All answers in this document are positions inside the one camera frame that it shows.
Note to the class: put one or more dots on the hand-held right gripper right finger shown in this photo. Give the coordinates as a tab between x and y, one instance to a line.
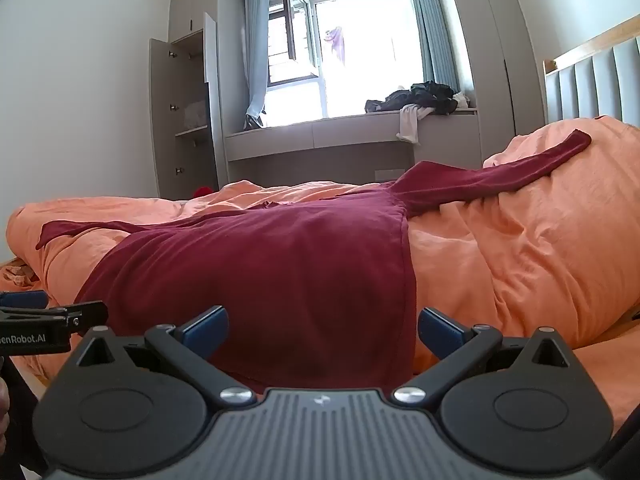
440	331

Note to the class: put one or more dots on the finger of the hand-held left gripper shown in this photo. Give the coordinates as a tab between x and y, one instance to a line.
22	299
60	316

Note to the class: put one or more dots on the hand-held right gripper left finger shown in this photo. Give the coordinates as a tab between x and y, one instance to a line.
207	329

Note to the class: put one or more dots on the maroon long-sleeve shirt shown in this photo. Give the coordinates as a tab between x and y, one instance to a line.
300	270

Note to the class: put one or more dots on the pile of dark clothes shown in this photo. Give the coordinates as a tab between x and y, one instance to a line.
425	95

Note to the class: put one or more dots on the orange patterned pillow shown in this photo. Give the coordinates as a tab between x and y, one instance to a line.
17	274

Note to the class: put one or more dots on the orange duvet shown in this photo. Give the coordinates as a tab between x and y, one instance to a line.
525	260

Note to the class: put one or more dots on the red fuzzy object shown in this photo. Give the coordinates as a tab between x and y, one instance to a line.
202	192

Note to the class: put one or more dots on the white cloth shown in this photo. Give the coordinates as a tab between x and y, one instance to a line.
410	122

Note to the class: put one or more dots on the grey window seat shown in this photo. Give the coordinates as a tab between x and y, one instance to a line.
350	132

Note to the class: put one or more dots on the grey open cabinet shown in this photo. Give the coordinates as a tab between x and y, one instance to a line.
165	110

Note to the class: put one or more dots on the light blue curtain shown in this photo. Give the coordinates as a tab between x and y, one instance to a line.
257	50
432	25

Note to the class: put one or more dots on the window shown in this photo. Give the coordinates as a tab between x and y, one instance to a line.
365	50

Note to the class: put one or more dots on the grey padded headboard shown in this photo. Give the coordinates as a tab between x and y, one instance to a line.
600	85

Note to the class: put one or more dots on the tall grey wardrobe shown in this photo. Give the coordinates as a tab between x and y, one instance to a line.
490	35

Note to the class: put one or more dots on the purple hanging garment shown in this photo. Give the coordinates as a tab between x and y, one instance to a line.
337	45

